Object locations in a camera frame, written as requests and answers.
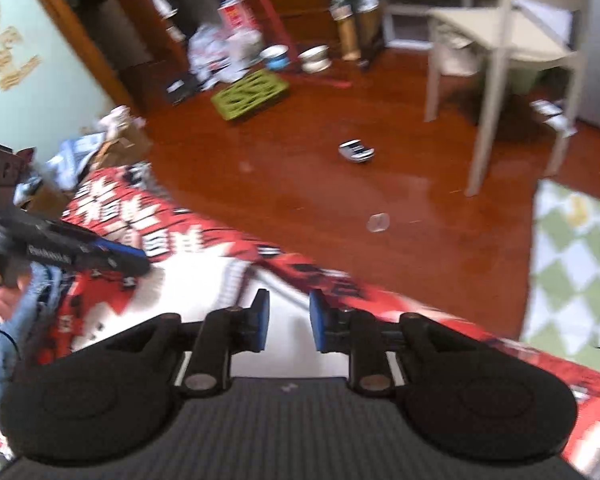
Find green plastic rack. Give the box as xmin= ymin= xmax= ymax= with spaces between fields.
xmin=211 ymin=69 xmax=290 ymax=122

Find blue jeans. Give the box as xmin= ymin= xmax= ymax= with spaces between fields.
xmin=0 ymin=260 xmax=76 ymax=386

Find small white black gadget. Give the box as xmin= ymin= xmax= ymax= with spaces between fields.
xmin=339 ymin=139 xmax=376 ymax=163

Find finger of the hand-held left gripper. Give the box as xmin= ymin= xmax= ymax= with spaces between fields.
xmin=55 ymin=226 xmax=152 ymax=278

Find green checked rug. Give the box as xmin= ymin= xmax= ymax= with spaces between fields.
xmin=520 ymin=180 xmax=600 ymax=361

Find white ceramic bowl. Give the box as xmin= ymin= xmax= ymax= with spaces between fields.
xmin=297 ymin=45 xmax=332 ymax=73

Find blue ceramic bowl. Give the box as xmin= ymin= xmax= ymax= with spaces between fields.
xmin=260 ymin=45 xmax=291 ymax=71

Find red patterned blanket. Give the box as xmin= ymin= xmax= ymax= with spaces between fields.
xmin=0 ymin=162 xmax=600 ymax=480

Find white paper scrap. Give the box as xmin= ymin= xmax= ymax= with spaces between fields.
xmin=530 ymin=100 xmax=578 ymax=136

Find white drawer cabinet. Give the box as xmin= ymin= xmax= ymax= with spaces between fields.
xmin=380 ymin=0 xmax=473 ymax=51

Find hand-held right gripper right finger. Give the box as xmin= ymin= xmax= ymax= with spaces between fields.
xmin=308 ymin=290 xmax=482 ymax=395

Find red broom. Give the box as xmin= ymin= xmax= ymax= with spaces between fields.
xmin=240 ymin=0 xmax=353 ymax=90

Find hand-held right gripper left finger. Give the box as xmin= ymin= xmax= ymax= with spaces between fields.
xmin=104 ymin=288 xmax=271 ymax=395

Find red white carton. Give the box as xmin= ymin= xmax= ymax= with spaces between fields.
xmin=217 ymin=0 xmax=258 ymax=36

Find person's left hand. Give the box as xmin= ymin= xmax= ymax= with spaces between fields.
xmin=0 ymin=254 xmax=31 ymax=321

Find brown cardboard box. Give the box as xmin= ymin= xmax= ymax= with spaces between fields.
xmin=87 ymin=120 xmax=153 ymax=171

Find wooden drawer chest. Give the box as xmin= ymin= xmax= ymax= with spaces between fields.
xmin=250 ymin=0 xmax=346 ymax=48

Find white knit vest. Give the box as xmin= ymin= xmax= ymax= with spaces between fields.
xmin=152 ymin=255 xmax=406 ymax=386

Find white plastic bag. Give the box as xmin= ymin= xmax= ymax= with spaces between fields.
xmin=187 ymin=25 xmax=263 ymax=91

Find pale green door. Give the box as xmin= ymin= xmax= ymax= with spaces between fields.
xmin=0 ymin=0 xmax=136 ymax=161

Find green trash bin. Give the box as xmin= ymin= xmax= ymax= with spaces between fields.
xmin=510 ymin=62 xmax=546 ymax=96

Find beige plastic chair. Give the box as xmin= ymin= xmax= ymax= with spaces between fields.
xmin=424 ymin=0 xmax=593 ymax=197

